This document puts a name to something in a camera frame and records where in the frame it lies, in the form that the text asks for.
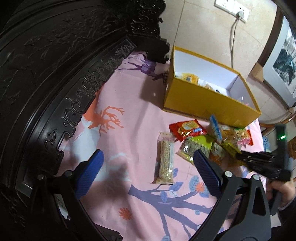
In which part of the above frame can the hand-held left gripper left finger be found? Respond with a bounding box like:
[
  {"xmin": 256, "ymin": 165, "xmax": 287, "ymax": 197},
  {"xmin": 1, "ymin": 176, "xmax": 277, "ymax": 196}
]
[{"xmin": 27, "ymin": 149, "xmax": 123, "ymax": 241}]

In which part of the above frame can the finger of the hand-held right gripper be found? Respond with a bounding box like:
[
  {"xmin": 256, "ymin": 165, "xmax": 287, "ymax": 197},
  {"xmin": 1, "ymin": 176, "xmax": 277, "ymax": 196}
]
[
  {"xmin": 236, "ymin": 151, "xmax": 275, "ymax": 161},
  {"xmin": 244, "ymin": 160, "xmax": 282, "ymax": 179}
]

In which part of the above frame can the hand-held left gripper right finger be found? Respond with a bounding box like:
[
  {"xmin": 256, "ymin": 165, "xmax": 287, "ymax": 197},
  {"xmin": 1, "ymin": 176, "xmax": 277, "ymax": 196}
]
[{"xmin": 193, "ymin": 150, "xmax": 271, "ymax": 241}]

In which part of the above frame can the orange snack packet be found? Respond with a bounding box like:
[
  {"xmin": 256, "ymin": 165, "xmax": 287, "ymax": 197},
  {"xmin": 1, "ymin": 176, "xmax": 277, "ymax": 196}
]
[{"xmin": 209, "ymin": 142, "xmax": 228, "ymax": 166}]

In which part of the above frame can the green red ball snack packet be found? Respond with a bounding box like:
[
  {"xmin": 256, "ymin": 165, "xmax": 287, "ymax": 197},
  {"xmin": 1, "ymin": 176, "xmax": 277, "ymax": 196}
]
[{"xmin": 233, "ymin": 127, "xmax": 253, "ymax": 146}]

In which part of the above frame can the yellow green candy packet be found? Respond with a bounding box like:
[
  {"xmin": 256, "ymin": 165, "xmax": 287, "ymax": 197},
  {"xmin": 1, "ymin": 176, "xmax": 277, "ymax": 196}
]
[{"xmin": 222, "ymin": 142, "xmax": 243, "ymax": 158}]

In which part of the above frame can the green seed packet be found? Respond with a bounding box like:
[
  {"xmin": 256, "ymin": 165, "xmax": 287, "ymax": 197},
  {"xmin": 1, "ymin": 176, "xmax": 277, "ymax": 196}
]
[{"xmin": 177, "ymin": 136, "xmax": 215, "ymax": 163}]

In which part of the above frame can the clear brown pastry packet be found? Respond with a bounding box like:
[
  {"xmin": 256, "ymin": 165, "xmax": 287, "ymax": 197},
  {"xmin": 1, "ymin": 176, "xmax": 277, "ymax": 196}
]
[{"xmin": 218, "ymin": 125, "xmax": 238, "ymax": 143}]

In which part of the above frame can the clear grain bar packet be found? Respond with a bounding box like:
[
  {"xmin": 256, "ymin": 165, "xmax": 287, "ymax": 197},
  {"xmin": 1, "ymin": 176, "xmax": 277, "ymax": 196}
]
[{"xmin": 151, "ymin": 131, "xmax": 176, "ymax": 185}]

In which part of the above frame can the blue white small packet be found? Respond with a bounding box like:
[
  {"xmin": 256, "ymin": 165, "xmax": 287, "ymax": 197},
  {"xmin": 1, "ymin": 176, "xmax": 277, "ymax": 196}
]
[{"xmin": 209, "ymin": 115, "xmax": 223, "ymax": 143}]

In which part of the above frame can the red biscuit packet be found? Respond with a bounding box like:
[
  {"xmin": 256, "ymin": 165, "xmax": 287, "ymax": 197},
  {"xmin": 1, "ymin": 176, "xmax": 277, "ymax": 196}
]
[{"xmin": 169, "ymin": 119, "xmax": 207, "ymax": 142}]

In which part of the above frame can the yellow cardboard box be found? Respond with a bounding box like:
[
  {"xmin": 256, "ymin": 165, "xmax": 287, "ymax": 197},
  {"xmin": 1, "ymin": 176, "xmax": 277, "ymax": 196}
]
[{"xmin": 163, "ymin": 46, "xmax": 262, "ymax": 128}]

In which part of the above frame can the yellow cake packet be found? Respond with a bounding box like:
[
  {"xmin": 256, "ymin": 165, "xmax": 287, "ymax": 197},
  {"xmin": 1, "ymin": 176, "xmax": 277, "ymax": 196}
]
[{"xmin": 179, "ymin": 73, "xmax": 199, "ymax": 84}]

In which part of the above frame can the person's right hand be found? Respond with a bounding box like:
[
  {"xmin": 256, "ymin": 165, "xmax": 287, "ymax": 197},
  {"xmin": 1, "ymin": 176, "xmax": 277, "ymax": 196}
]
[{"xmin": 265, "ymin": 180, "xmax": 296, "ymax": 209}]

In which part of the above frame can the pink printed tablecloth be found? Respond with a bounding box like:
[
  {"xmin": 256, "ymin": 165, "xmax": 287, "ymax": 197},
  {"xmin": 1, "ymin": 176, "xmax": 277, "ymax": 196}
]
[{"xmin": 54, "ymin": 50, "xmax": 271, "ymax": 241}]

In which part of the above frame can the framed ink painting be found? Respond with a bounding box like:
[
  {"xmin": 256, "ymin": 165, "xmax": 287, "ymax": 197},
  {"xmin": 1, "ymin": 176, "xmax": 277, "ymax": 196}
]
[{"xmin": 264, "ymin": 16, "xmax": 296, "ymax": 107}]

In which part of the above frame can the dark carved wooden furniture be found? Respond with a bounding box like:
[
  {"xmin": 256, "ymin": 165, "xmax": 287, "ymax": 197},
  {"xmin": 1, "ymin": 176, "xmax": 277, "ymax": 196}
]
[{"xmin": 0, "ymin": 0, "xmax": 170, "ymax": 241}]

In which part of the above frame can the white power cable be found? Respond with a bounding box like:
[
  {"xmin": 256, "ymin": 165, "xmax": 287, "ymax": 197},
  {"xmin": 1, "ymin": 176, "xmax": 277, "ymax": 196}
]
[{"xmin": 229, "ymin": 11, "xmax": 245, "ymax": 69}]

